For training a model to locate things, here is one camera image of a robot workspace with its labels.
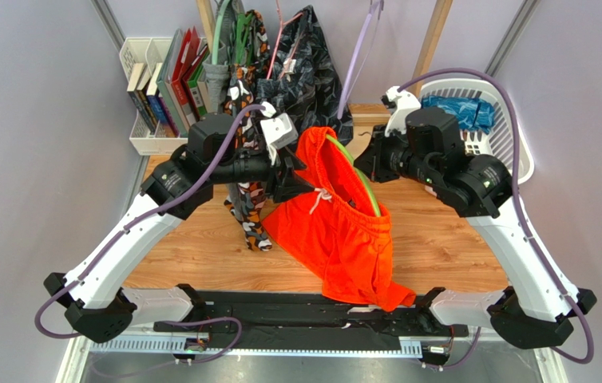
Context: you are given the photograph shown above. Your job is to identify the lime green hanger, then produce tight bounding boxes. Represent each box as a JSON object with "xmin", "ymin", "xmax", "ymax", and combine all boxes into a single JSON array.
[{"xmin": 326, "ymin": 134, "xmax": 382, "ymax": 217}]

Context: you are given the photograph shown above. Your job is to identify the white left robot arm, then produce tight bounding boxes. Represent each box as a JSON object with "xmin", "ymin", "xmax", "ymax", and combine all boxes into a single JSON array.
[{"xmin": 44, "ymin": 113, "xmax": 312, "ymax": 343}]

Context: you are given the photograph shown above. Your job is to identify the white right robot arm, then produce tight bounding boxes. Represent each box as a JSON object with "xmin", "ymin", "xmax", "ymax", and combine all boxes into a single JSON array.
[{"xmin": 354, "ymin": 107, "xmax": 596, "ymax": 349}]

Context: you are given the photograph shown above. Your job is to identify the dark leaf-pattern shorts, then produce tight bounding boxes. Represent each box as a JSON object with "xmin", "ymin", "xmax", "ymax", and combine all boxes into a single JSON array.
[{"xmin": 255, "ymin": 5, "xmax": 354, "ymax": 145}]

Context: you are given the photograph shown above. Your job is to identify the orange camouflage shorts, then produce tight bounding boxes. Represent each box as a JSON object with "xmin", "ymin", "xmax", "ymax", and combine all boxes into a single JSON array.
[{"xmin": 227, "ymin": 10, "xmax": 272, "ymax": 251}]

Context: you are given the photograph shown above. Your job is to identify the grey shorts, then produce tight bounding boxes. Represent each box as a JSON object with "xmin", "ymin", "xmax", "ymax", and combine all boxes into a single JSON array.
[{"xmin": 203, "ymin": 59, "xmax": 251, "ymax": 214}]

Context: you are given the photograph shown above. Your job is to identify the purple hanger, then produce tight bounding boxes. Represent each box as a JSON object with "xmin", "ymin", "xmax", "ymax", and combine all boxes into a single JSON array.
[{"xmin": 337, "ymin": 1, "xmax": 385, "ymax": 120}]

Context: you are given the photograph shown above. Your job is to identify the pink hanger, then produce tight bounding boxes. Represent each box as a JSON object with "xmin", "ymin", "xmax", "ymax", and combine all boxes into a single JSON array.
[{"xmin": 265, "ymin": 0, "xmax": 302, "ymax": 80}]

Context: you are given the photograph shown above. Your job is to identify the dark green hanger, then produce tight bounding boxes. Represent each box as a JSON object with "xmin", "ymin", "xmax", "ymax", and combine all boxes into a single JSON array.
[{"xmin": 233, "ymin": 11, "xmax": 254, "ymax": 66}]

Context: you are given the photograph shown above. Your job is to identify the pale green hanger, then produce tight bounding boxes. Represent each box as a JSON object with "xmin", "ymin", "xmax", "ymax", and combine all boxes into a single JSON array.
[{"xmin": 211, "ymin": 0, "xmax": 231, "ymax": 65}]

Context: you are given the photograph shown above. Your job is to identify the wooden clothes rack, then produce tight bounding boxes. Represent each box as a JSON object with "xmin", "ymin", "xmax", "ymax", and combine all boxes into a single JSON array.
[{"xmin": 196, "ymin": 0, "xmax": 454, "ymax": 160}]

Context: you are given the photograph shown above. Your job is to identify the blue patterned garment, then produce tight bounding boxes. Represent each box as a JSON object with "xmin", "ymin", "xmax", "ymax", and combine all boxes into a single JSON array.
[{"xmin": 421, "ymin": 95, "xmax": 495, "ymax": 134}]

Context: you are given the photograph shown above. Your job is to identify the white laundry basket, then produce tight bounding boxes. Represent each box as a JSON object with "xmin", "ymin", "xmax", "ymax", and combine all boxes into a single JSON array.
[{"xmin": 419, "ymin": 78, "xmax": 535, "ymax": 184}]

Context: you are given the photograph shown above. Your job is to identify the green folder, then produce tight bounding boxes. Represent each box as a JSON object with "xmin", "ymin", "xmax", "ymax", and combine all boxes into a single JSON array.
[{"xmin": 188, "ymin": 49, "xmax": 213, "ymax": 119}]

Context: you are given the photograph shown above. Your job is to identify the blue book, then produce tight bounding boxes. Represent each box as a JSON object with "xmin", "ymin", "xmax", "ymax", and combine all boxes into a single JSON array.
[{"xmin": 145, "ymin": 62, "xmax": 172, "ymax": 127}]

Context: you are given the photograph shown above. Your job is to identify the grey-green folder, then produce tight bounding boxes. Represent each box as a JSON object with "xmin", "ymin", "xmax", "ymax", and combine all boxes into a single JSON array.
[{"xmin": 157, "ymin": 28, "xmax": 188, "ymax": 138}]

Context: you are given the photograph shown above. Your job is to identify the red folder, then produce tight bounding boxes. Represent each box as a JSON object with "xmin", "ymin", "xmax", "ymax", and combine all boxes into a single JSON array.
[{"xmin": 171, "ymin": 27, "xmax": 201, "ymax": 131}]

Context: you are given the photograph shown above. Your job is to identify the dark navy book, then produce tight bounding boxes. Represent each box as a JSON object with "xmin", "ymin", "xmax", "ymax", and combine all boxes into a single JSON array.
[{"xmin": 126, "ymin": 63, "xmax": 157, "ymax": 134}]

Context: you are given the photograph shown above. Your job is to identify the white file organizer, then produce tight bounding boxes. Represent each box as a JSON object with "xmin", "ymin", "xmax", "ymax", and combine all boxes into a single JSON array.
[{"xmin": 119, "ymin": 30, "xmax": 214, "ymax": 156}]

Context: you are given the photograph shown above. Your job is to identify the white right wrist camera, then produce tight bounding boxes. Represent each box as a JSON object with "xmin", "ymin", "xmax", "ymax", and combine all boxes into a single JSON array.
[{"xmin": 382, "ymin": 86, "xmax": 422, "ymax": 137}]

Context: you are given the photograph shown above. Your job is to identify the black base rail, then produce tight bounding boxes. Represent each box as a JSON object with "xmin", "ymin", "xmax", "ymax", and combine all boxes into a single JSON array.
[{"xmin": 120, "ymin": 288, "xmax": 472, "ymax": 353}]

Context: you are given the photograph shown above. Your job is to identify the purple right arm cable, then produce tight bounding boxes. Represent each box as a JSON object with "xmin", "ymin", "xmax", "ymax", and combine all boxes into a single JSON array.
[{"xmin": 398, "ymin": 67, "xmax": 596, "ymax": 371}]

